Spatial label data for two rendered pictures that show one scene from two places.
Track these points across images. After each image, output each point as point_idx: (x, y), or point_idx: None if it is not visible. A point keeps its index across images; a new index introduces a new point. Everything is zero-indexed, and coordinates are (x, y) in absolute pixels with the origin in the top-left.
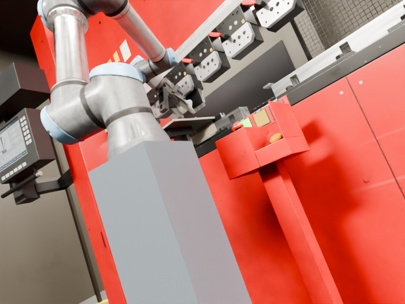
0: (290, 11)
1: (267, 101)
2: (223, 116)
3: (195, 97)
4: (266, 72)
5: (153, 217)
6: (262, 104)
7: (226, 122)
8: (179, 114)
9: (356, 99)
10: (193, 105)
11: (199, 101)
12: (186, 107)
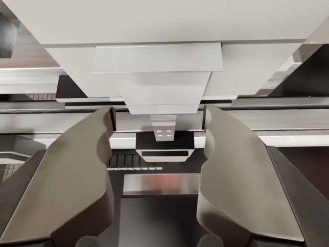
0: None
1: (110, 168)
2: (30, 67)
3: (156, 246)
4: (117, 233)
5: None
6: (122, 167)
7: (33, 45)
8: (226, 130)
9: None
10: (188, 211)
11: (139, 207)
12: (78, 141)
